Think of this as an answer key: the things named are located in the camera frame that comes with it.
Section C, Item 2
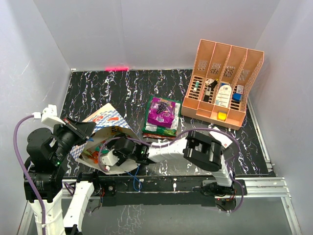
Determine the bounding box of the yellow sticky note block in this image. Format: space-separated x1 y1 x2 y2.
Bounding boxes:
217 111 227 121

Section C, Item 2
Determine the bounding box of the purple snack packet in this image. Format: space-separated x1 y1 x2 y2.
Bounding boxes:
147 97 176 128

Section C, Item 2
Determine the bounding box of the orange candy packet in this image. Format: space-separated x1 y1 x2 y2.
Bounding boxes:
83 146 102 164

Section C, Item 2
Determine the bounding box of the blue checkered paper bag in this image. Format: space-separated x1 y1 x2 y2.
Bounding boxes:
69 102 143 191

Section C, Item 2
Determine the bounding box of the black clip tool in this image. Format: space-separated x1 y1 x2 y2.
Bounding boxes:
203 78 218 103

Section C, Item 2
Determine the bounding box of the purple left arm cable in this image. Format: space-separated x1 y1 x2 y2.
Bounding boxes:
13 115 47 235

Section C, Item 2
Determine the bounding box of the white box with red logo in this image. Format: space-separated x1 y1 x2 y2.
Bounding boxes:
209 127 233 150

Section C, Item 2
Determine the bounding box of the aluminium base frame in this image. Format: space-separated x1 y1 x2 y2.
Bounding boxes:
17 68 303 235

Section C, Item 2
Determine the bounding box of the red Doritos chip bag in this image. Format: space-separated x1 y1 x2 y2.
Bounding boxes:
142 133 176 141

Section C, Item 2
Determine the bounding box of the blue small box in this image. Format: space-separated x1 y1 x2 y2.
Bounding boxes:
232 93 243 102

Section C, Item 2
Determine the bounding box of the pink desk organizer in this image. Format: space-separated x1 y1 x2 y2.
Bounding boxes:
181 39 264 130

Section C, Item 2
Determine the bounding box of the pink tape strip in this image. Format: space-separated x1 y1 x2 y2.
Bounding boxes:
105 66 129 71

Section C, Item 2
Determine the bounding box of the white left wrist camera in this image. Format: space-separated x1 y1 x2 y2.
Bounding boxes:
32 104 65 128

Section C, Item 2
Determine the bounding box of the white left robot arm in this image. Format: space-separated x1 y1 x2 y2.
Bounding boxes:
24 118 101 235

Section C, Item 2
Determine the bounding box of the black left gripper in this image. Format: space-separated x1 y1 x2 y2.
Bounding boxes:
51 115 96 162

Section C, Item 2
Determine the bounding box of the white labelled card pack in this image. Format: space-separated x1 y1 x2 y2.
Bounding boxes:
215 85 232 108

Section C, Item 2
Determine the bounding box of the green snack bag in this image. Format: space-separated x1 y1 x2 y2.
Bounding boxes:
142 96 181 137

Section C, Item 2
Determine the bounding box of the white green tube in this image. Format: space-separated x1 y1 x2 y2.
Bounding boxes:
193 81 200 92

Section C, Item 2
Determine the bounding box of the yellow M&M's candy packet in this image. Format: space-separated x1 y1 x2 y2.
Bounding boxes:
111 126 127 137

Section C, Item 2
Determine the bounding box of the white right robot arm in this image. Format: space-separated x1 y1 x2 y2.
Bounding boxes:
110 130 237 199

